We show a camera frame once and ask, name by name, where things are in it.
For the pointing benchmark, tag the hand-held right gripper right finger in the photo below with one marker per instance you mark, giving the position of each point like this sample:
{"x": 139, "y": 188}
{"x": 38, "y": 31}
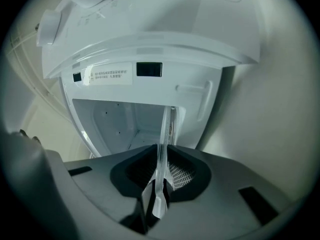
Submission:
{"x": 215, "y": 204}

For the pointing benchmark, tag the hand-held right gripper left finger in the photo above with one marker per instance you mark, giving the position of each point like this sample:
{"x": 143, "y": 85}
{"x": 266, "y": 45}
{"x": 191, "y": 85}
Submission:
{"x": 105, "y": 181}

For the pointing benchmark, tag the clear glass plate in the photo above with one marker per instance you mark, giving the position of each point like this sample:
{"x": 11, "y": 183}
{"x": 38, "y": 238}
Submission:
{"x": 161, "y": 164}

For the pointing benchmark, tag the white microwave oven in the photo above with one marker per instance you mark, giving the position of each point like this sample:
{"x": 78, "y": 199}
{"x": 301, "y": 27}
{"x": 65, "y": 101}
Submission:
{"x": 150, "y": 46}

